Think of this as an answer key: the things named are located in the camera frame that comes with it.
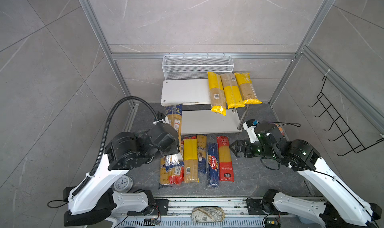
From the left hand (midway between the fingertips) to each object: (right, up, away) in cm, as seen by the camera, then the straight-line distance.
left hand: (179, 139), depth 57 cm
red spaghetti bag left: (-3, -25, +24) cm, 35 cm away
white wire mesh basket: (-2, +43, +44) cm, 61 cm away
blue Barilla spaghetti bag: (+16, -19, +26) cm, 36 cm away
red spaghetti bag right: (+24, -23, +25) cm, 41 cm away
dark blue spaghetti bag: (+10, -16, +31) cm, 36 cm away
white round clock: (-32, -27, +20) cm, 47 cm away
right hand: (+25, -4, +8) cm, 27 cm away
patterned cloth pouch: (+12, -37, +11) cm, 41 cm away
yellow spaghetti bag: (+4, -17, +27) cm, 32 cm away
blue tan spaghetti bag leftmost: (-11, -24, +24) cm, 35 cm away
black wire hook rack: (+72, +8, +11) cm, 73 cm away
